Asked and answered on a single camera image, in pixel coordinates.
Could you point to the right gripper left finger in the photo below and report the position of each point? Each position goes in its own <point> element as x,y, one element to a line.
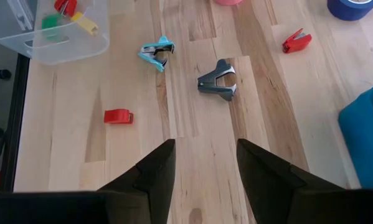
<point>149,193</point>

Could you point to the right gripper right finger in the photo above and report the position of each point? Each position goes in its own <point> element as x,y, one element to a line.
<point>276,193</point>

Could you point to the red mini stapler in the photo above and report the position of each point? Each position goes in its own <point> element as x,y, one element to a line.
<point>116,116</point>
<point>69,6</point>
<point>298,43</point>

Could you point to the dark grey staple remover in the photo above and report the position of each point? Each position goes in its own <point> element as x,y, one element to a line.
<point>206,82</point>

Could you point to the teal staple remover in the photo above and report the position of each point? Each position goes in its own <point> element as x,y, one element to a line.
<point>164,40</point>

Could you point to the yellow mini stapler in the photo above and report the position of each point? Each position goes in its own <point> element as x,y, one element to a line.
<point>86,24</point>

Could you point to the blue tape roll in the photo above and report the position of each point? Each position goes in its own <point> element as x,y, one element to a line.
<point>345,11</point>

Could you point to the pink tape roll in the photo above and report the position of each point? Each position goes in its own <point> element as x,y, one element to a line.
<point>228,2</point>

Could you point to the blue plastic bin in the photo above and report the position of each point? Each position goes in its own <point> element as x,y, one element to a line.
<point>360,140</point>

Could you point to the clear plastic bin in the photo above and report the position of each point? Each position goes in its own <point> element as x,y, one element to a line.
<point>80,46</point>

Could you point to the black aluminium table frame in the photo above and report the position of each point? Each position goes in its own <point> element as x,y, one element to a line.
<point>16,124</point>

